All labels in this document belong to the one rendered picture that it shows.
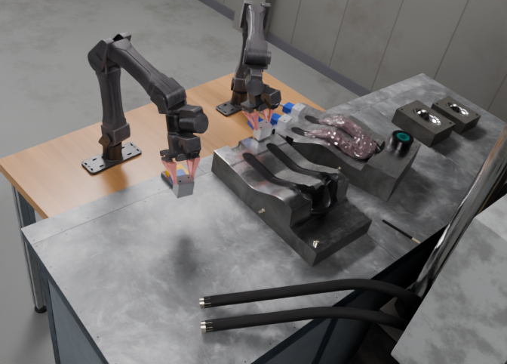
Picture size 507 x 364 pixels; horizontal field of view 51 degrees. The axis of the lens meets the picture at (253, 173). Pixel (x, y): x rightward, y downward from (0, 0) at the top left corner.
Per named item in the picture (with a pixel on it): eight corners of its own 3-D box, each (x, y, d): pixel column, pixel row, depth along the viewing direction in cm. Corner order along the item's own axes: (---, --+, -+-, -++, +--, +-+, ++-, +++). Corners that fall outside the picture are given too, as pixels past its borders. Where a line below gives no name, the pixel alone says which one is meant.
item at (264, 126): (236, 116, 189) (238, 106, 185) (247, 111, 191) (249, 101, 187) (259, 141, 184) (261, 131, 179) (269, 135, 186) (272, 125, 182)
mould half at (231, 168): (210, 171, 182) (215, 140, 173) (266, 148, 197) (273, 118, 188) (311, 267, 156) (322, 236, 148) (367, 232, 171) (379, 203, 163)
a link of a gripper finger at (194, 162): (203, 181, 154) (200, 150, 151) (180, 186, 151) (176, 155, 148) (194, 176, 160) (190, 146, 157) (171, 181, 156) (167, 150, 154)
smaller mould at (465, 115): (427, 114, 234) (432, 103, 230) (444, 106, 241) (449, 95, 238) (459, 135, 225) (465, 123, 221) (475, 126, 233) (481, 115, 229)
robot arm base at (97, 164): (143, 135, 178) (130, 124, 182) (91, 156, 166) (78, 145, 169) (142, 153, 183) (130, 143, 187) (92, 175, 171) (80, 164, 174)
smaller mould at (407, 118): (391, 121, 224) (396, 108, 220) (411, 112, 233) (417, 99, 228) (428, 148, 214) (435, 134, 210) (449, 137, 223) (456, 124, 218)
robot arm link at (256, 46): (271, 55, 167) (270, -5, 184) (243, 51, 165) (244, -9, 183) (264, 83, 177) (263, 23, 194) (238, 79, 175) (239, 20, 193)
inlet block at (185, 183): (160, 169, 163) (161, 156, 159) (175, 166, 165) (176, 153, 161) (176, 198, 155) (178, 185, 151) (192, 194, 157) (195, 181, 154)
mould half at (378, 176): (266, 140, 200) (271, 116, 193) (299, 112, 218) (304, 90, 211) (386, 202, 184) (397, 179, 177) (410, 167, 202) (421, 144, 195)
